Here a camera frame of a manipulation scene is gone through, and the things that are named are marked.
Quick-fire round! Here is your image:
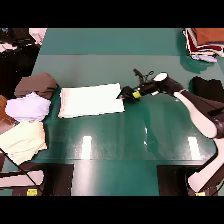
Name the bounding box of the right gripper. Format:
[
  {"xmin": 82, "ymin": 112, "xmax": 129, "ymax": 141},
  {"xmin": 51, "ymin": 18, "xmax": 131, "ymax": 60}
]
[{"xmin": 119, "ymin": 85, "xmax": 144, "ymax": 103}]

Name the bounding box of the white T-shirt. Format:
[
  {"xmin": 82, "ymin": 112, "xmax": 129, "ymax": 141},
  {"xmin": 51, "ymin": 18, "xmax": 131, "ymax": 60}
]
[{"xmin": 57, "ymin": 82, "xmax": 126, "ymax": 120}]

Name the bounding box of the black garment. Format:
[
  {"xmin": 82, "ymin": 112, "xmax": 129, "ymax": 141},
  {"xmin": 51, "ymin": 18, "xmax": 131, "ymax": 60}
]
[
  {"xmin": 0, "ymin": 42, "xmax": 42, "ymax": 100},
  {"xmin": 191, "ymin": 76, "xmax": 224, "ymax": 104}
]

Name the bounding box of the dark red garment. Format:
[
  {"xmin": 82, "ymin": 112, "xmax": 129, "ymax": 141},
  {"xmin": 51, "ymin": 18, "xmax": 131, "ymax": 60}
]
[{"xmin": 184, "ymin": 28, "xmax": 224, "ymax": 55}]

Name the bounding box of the pale blue garment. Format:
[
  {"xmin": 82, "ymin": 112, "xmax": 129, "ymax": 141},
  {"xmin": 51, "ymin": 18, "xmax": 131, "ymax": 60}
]
[{"xmin": 191, "ymin": 53, "xmax": 218, "ymax": 64}]

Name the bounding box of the orange garment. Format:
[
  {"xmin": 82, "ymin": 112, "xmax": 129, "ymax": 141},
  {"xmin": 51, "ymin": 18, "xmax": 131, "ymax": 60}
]
[{"xmin": 194, "ymin": 27, "xmax": 224, "ymax": 46}]

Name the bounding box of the lavender garment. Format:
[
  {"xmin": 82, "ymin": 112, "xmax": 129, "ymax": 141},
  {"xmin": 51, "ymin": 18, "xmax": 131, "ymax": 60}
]
[{"xmin": 4, "ymin": 91, "xmax": 52, "ymax": 123}]

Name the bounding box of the pale pink garment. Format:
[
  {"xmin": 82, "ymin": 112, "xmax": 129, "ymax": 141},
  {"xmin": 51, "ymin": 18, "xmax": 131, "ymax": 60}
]
[{"xmin": 28, "ymin": 27, "xmax": 48, "ymax": 45}]

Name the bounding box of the cream garment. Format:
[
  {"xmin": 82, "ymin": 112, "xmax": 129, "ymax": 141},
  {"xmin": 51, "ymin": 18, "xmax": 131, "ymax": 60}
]
[{"xmin": 0, "ymin": 119, "xmax": 48, "ymax": 166}]

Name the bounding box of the rust brown garment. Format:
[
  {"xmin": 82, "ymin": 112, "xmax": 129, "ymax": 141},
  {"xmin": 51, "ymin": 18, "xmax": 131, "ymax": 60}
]
[{"xmin": 0, "ymin": 95, "xmax": 15, "ymax": 126}]

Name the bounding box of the black cable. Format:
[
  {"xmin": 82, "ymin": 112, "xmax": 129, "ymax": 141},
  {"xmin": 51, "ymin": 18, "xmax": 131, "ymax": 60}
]
[{"xmin": 0, "ymin": 148, "xmax": 45, "ymax": 197}]

